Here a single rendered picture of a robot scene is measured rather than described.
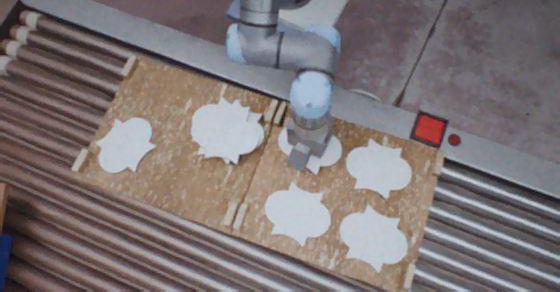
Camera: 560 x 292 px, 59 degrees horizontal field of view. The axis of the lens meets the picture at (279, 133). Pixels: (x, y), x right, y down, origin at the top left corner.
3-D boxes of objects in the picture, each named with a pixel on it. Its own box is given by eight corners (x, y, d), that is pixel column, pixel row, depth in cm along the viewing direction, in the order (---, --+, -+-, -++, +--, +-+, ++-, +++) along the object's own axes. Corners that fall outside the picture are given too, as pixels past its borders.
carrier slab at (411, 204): (282, 103, 125) (282, 100, 123) (443, 152, 118) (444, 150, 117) (231, 235, 114) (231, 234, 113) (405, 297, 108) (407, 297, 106)
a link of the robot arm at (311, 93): (336, 69, 89) (329, 112, 87) (333, 95, 100) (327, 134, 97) (294, 63, 90) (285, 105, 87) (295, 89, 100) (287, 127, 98)
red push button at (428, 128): (419, 116, 123) (421, 113, 121) (443, 124, 121) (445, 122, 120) (412, 137, 121) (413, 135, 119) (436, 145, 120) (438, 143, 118)
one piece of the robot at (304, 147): (271, 141, 99) (275, 164, 114) (311, 160, 97) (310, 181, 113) (297, 92, 102) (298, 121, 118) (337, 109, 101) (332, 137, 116)
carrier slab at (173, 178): (137, 58, 132) (135, 55, 130) (281, 103, 125) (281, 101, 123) (75, 178, 121) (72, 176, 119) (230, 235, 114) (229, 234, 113)
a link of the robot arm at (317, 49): (287, 15, 96) (276, 65, 92) (344, 23, 95) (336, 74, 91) (287, 36, 103) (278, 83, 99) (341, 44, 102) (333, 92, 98)
